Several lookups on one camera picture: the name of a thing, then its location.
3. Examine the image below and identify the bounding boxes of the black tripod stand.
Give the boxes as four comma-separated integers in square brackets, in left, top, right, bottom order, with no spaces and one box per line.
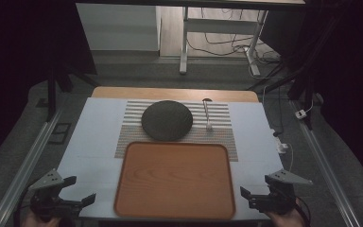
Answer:
[43,61,102,123]
[246,6,348,131]

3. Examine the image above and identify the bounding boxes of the person's right hand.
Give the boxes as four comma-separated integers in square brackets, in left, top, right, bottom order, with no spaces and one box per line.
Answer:
[264,201,307,227]

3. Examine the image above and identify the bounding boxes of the metal spoon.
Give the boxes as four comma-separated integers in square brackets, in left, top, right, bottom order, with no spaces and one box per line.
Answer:
[201,97,214,132]

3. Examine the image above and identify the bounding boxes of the brown wooden tray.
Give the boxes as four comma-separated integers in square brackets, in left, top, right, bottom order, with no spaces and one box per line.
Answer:
[112,141,237,221]

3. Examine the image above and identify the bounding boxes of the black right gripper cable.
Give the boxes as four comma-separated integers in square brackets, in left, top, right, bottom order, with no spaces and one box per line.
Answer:
[295,196,312,227]

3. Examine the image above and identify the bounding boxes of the aluminium rail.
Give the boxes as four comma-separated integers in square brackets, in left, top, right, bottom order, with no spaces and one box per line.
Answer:
[290,99,363,227]
[0,106,63,227]

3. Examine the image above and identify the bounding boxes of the person's left hand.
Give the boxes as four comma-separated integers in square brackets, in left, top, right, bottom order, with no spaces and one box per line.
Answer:
[21,210,61,227]

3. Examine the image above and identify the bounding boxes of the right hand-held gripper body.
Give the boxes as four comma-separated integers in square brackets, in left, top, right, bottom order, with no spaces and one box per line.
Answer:
[248,168,314,216]

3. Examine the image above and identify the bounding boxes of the black floor plate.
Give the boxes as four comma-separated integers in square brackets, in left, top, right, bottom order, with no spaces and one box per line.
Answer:
[47,122,73,146]

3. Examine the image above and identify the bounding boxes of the white plug with cable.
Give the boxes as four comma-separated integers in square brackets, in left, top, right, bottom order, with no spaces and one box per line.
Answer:
[274,137,295,173]

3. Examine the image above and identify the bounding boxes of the white cabinet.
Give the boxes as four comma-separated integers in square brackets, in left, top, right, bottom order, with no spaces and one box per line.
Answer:
[75,2,163,53]

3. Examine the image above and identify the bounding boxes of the white table cover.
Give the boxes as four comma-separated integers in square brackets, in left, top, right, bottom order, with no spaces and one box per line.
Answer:
[57,96,285,221]

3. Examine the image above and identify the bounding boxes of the striped woven placemat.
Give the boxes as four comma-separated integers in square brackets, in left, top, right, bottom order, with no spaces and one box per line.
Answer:
[113,99,239,163]

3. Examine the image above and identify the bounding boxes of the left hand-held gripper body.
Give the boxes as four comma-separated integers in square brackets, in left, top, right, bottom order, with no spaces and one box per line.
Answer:
[27,168,83,222]

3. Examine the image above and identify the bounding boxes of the white desk frame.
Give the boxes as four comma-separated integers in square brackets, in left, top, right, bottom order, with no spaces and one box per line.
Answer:
[179,5,270,78]

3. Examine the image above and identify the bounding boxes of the dark round plate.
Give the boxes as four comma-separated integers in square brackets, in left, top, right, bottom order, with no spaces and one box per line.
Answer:
[140,99,194,142]

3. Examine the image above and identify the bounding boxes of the black floor cables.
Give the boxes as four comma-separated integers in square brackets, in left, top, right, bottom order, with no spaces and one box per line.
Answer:
[186,8,283,69]

